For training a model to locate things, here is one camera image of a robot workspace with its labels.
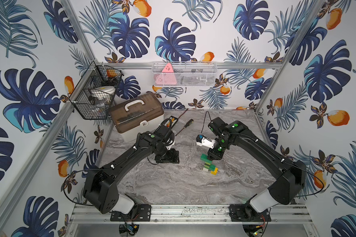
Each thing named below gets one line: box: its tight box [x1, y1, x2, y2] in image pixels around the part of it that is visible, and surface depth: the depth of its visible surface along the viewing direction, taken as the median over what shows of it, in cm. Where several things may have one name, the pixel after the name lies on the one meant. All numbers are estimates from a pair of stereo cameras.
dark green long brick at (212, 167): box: [208, 163, 217, 172], surface depth 87 cm
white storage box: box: [109, 92, 165, 143], surface depth 97 cm
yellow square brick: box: [210, 166, 220, 176], surface depth 88 cm
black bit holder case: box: [164, 115, 179, 129], surface depth 113 cm
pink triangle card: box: [153, 62, 178, 86], surface depth 92 cm
